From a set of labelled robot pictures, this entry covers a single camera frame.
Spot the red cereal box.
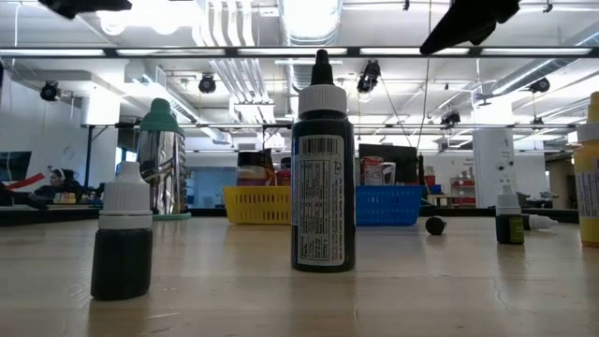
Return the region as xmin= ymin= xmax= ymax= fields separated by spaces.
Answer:
xmin=360 ymin=156 xmax=385 ymax=186

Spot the small white cap dropper bottle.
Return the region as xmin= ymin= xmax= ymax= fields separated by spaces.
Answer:
xmin=424 ymin=215 xmax=447 ymax=236

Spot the tall yellow food colouring bottle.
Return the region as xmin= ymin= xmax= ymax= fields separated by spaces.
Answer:
xmin=573 ymin=91 xmax=599 ymax=248

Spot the small green dropper bottle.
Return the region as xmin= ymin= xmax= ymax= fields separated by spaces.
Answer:
xmin=495 ymin=183 xmax=526 ymax=245

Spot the tall black food colouring bottle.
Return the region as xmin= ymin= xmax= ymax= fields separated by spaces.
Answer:
xmin=289 ymin=49 xmax=356 ymax=273

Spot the purple label spice jar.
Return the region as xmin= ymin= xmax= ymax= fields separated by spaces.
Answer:
xmin=236 ymin=150 xmax=270 ymax=187

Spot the small black dropper bottle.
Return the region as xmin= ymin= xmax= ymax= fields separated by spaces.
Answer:
xmin=90 ymin=161 xmax=154 ymax=301

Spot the white pillar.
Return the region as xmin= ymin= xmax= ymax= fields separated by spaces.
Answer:
xmin=472 ymin=128 xmax=516 ymax=210

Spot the black monitor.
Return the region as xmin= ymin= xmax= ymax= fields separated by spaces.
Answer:
xmin=358 ymin=143 xmax=418 ymax=184

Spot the red storage shelf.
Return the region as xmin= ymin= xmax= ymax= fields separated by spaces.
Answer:
xmin=449 ymin=175 xmax=476 ymax=207

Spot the person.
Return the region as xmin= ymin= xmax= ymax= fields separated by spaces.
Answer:
xmin=35 ymin=167 xmax=85 ymax=203

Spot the red bar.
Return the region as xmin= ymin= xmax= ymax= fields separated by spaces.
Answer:
xmin=7 ymin=172 xmax=46 ymax=191

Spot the blue plastic basket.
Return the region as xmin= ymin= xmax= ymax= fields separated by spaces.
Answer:
xmin=355 ymin=185 xmax=425 ymax=227

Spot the yellow plastic basket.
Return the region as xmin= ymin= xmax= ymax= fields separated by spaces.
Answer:
xmin=222 ymin=185 xmax=292 ymax=226

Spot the metal grater green handle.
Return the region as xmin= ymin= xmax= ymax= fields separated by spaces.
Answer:
xmin=135 ymin=97 xmax=192 ymax=221

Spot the dark wall screen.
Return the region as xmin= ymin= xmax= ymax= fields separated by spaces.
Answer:
xmin=0 ymin=151 xmax=33 ymax=183

